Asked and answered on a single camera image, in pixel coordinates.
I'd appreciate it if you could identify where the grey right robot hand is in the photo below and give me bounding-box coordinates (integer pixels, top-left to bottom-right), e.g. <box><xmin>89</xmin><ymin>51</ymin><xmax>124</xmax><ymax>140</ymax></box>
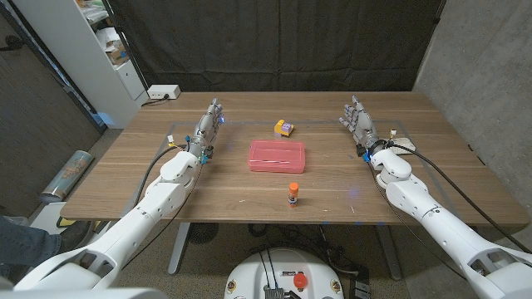
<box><xmin>338</xmin><ymin>95</ymin><xmax>386</xmax><ymax>155</ymax></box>

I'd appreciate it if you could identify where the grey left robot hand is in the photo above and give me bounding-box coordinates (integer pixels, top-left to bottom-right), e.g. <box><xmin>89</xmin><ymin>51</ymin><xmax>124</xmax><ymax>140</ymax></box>
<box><xmin>187</xmin><ymin>97</ymin><xmax>225</xmax><ymax>161</ymax></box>

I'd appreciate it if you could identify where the pink plastic pencil case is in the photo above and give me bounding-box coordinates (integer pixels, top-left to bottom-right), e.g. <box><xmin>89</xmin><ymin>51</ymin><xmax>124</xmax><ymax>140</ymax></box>
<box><xmin>248</xmin><ymin>139</ymin><xmax>307</xmax><ymax>174</ymax></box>

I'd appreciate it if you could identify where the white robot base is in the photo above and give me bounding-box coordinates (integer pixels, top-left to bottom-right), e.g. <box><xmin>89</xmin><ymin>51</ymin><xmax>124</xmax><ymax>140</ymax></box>
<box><xmin>223</xmin><ymin>248</ymin><xmax>345</xmax><ymax>299</ymax></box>

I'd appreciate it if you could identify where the white outlet box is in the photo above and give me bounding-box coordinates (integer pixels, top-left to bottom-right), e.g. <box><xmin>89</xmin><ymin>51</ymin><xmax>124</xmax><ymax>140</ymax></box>
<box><xmin>146</xmin><ymin>84</ymin><xmax>182</xmax><ymax>100</ymax></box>

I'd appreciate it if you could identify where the yellow purple toy block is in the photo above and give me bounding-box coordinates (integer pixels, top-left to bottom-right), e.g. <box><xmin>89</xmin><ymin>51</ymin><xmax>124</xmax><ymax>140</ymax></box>
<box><xmin>273</xmin><ymin>119</ymin><xmax>295</xmax><ymax>138</ymax></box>

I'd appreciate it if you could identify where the black backdrop curtain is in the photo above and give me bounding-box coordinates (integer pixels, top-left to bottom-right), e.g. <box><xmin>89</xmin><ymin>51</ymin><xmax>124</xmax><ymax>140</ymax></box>
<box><xmin>106</xmin><ymin>0</ymin><xmax>446</xmax><ymax>93</ymax></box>

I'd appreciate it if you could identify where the black backdrop stand pole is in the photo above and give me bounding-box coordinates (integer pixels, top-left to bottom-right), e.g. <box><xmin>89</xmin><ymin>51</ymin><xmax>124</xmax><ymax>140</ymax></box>
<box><xmin>101</xmin><ymin>0</ymin><xmax>150</xmax><ymax>95</ymax></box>

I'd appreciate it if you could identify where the cardboard box with blue tape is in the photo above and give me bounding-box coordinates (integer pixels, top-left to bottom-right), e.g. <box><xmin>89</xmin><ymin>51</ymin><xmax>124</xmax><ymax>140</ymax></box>
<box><xmin>106</xmin><ymin>43</ymin><xmax>130</xmax><ymax>66</ymax></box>

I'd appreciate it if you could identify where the grey table leg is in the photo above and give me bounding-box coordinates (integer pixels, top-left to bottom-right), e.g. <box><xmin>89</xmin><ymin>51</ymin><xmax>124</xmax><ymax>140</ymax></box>
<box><xmin>167</xmin><ymin>222</ymin><xmax>191</xmax><ymax>276</ymax></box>
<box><xmin>376</xmin><ymin>225</ymin><xmax>403</xmax><ymax>282</ymax></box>

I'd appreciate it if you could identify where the white shelf cabinet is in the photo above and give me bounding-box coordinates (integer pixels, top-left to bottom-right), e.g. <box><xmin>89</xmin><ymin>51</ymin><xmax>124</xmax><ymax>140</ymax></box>
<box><xmin>12</xmin><ymin>0</ymin><xmax>150</xmax><ymax>130</ymax></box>

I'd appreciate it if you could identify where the black power adapter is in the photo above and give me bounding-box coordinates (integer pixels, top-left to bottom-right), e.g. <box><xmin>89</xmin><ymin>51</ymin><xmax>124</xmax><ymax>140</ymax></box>
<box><xmin>348</xmin><ymin>265</ymin><xmax>372</xmax><ymax>299</ymax></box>

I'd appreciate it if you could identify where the black shoe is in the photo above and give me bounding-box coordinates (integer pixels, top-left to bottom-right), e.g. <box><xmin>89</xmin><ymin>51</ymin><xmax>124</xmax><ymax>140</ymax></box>
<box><xmin>57</xmin><ymin>220</ymin><xmax>95</xmax><ymax>252</ymax></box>

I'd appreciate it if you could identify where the person's leg in jeans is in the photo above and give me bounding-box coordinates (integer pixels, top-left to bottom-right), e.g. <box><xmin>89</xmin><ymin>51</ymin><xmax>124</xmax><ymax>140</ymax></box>
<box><xmin>0</xmin><ymin>215</ymin><xmax>63</xmax><ymax>279</ymax></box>

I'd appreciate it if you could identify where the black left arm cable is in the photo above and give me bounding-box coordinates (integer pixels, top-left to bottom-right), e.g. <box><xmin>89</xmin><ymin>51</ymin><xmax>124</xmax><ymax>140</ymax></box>
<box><xmin>132</xmin><ymin>143</ymin><xmax>192</xmax><ymax>208</ymax></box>

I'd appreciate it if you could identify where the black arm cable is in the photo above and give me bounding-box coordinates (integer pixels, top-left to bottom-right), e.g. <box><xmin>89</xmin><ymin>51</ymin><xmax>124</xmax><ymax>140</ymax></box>
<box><xmin>132</xmin><ymin>143</ymin><xmax>192</xmax><ymax>208</ymax></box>
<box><xmin>386</xmin><ymin>140</ymin><xmax>532</xmax><ymax>254</ymax></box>

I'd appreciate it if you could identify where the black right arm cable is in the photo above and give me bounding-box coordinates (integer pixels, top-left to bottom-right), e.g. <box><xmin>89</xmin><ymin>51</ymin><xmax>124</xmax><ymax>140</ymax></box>
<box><xmin>386</xmin><ymin>140</ymin><xmax>532</xmax><ymax>254</ymax></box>

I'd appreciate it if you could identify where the black door handle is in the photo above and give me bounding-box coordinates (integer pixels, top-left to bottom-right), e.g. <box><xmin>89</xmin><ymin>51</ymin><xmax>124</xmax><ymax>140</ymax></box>
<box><xmin>0</xmin><ymin>35</ymin><xmax>25</xmax><ymax>53</ymax></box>

